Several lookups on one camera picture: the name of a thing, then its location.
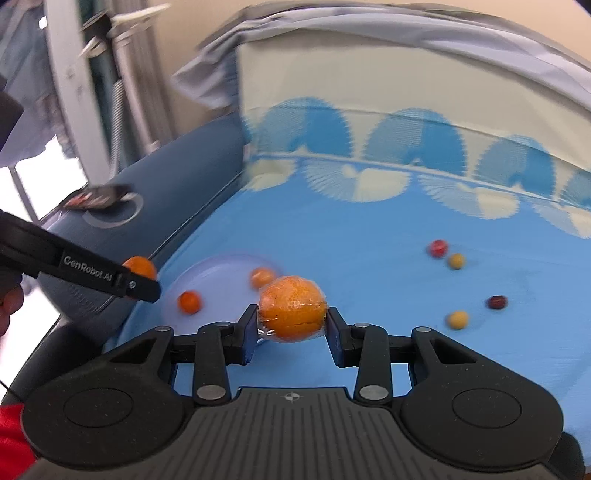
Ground thin black cable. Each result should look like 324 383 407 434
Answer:
0 378 24 404

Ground dotted white pole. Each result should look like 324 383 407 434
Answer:
108 80 129 178

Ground light purple plate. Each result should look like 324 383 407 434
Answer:
161 252 289 344

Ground person's left hand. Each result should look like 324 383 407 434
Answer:
0 286 25 337

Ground blue fabric sofa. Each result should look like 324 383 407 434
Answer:
34 113 247 342

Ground blue fan-patterned sheet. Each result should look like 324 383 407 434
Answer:
104 39 591 444

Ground teal curtain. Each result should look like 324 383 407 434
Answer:
88 46 121 162

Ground white pipes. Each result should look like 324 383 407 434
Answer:
111 4 171 153

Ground grey cloth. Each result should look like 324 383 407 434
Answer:
171 2 591 148

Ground red clothing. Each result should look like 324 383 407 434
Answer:
0 401 38 480

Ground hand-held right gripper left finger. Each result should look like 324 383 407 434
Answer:
99 304 259 407

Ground plastic-wrapped orange tangerine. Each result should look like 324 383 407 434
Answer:
257 275 329 343
250 267 275 291

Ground bare orange tangerine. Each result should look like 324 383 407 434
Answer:
122 256 158 281
178 291 202 315

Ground black smartphone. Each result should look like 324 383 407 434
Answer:
62 184 134 212

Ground white charging cable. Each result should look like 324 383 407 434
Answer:
85 191 144 228

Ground dark panel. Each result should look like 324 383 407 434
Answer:
0 76 25 160

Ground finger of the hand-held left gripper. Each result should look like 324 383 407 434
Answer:
115 271 162 304

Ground white window frame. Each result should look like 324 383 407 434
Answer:
44 0 116 185

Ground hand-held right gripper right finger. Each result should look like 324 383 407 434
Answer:
325 306 485 407

